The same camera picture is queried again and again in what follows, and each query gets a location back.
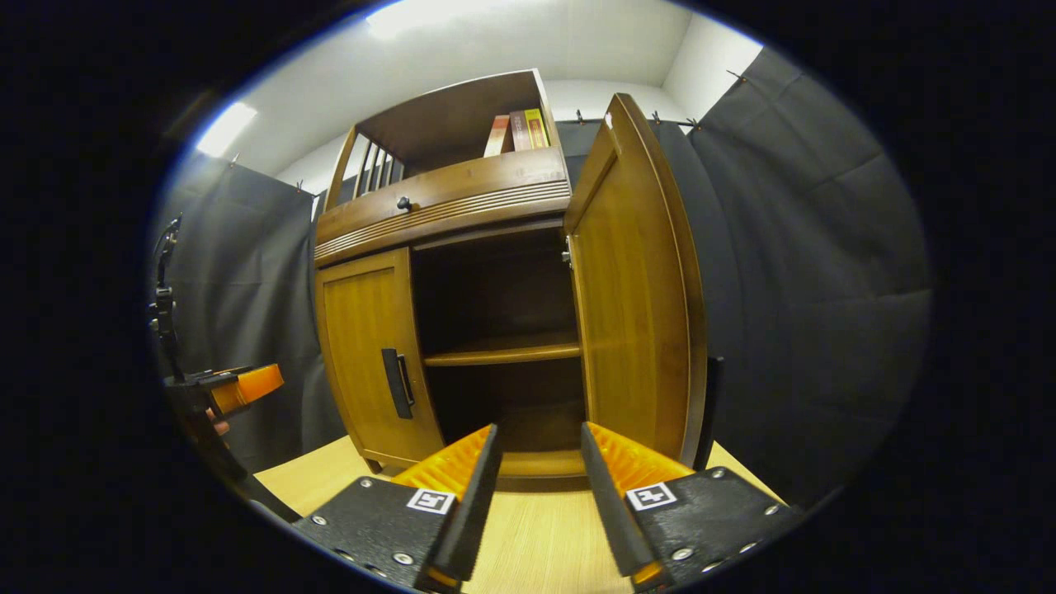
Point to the red and white book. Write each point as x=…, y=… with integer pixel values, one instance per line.
x=497, y=136

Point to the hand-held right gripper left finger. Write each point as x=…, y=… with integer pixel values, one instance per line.
x=474, y=511

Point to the wooden inner shelf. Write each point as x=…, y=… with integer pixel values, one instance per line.
x=503, y=353

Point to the yellow book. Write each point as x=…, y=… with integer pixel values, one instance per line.
x=537, y=129

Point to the metal door hinge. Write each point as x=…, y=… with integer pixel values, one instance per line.
x=568, y=257

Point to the wooden double-door shoe cabinet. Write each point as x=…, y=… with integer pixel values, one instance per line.
x=462, y=124

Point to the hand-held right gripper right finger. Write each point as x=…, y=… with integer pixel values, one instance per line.
x=610, y=511

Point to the maroon book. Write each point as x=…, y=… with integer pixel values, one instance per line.
x=520, y=132

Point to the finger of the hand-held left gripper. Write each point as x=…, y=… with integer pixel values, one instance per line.
x=206, y=379

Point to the ceiling light panel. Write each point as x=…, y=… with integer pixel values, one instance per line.
x=224, y=130
x=412, y=16

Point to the wooden shoe cabinet door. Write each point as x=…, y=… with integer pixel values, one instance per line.
x=635, y=313
x=363, y=330

